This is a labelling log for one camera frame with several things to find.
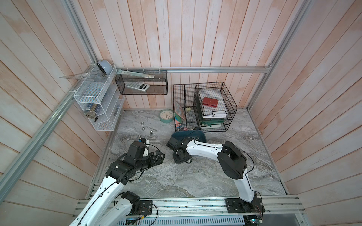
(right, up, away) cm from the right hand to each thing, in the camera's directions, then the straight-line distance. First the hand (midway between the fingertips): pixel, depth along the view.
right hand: (179, 159), depth 92 cm
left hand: (-11, +5, -19) cm, 22 cm away
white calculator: (-27, +51, +6) cm, 58 cm away
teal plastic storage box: (+14, +15, +9) cm, 23 cm away
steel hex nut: (-28, +20, +15) cm, 37 cm away
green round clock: (-10, +30, +21) cm, 38 cm away
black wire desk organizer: (+20, +36, +1) cm, 41 cm away
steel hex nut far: (-30, +24, +18) cm, 42 cm away
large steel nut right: (-21, +17, +12) cm, 30 cm away
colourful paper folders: (0, +31, +15) cm, 34 cm away
